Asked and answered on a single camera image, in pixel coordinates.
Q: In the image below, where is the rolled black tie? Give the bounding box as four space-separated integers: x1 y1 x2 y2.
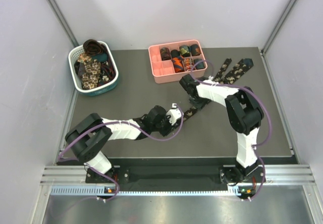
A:
171 49 181 59

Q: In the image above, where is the brown patterned tie in basket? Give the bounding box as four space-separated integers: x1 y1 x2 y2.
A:
83 39 107 56

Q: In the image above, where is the rolled orange navy striped tie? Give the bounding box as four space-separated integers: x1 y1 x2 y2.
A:
172 57 185 73

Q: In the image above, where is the dark grey table mat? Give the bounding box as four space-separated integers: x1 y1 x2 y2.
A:
71 47 296 163

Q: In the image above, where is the pink divided organizer box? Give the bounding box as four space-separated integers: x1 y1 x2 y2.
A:
148 39 207 84

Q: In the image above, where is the teal white laundry basket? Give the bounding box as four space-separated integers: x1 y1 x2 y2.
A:
68 39 119 96

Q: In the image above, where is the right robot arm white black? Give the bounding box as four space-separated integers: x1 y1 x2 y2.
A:
180 74 264 182

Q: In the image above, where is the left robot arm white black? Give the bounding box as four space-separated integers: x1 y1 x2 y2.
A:
65 104 184 182

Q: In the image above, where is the rolled maroon patterned tie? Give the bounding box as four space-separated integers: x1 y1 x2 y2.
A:
160 47 172 61

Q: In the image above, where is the rolled green yellow tie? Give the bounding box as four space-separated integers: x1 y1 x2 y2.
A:
179 45 191 58

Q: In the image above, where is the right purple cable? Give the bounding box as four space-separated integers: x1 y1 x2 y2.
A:
189 59 273 201

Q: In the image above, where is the rolled dark teal tie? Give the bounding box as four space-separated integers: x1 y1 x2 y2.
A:
193 59 205 70

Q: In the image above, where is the black gold floral tie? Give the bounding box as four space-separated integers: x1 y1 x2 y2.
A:
184 59 254 121

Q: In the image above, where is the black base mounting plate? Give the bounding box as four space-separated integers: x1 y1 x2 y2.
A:
85 155 298 192

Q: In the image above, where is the rolled dark green tie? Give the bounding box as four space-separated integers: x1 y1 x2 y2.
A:
190 44 201 57

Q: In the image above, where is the rolled red multicolour tie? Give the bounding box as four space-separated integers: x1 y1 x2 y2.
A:
183 58 195 72

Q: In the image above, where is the aluminium frame rail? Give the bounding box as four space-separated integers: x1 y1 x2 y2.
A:
40 164 316 197

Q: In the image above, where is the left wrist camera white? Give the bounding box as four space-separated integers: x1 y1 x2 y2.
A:
166 103 182 126

